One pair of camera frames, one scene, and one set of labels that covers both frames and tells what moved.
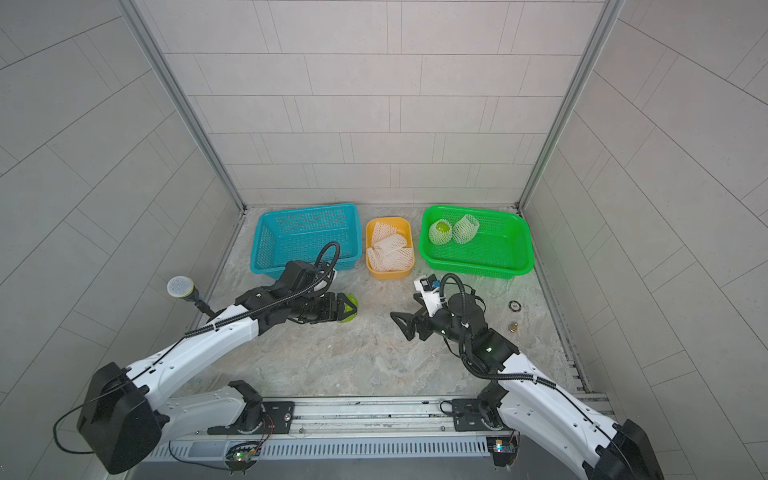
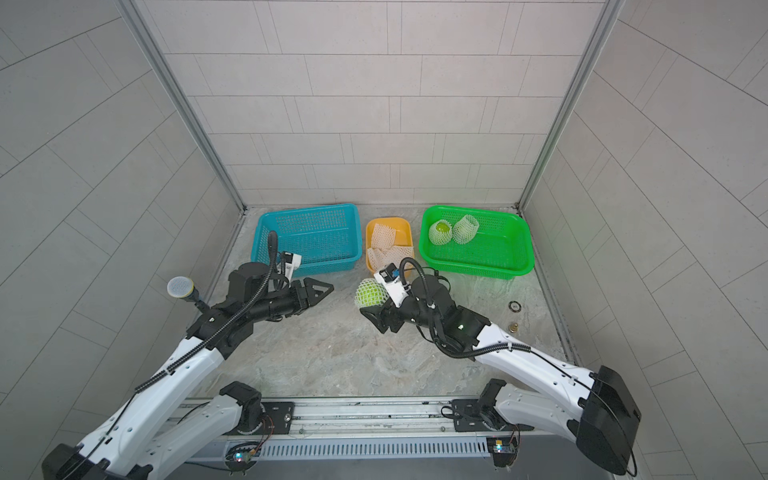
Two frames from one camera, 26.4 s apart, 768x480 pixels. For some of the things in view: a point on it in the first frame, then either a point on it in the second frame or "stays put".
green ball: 465,229 stays put
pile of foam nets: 388,251 stays put
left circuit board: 242,456 stays put
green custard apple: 347,308 to 371,293
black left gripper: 338,313 to 305,299
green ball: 440,237 stays put
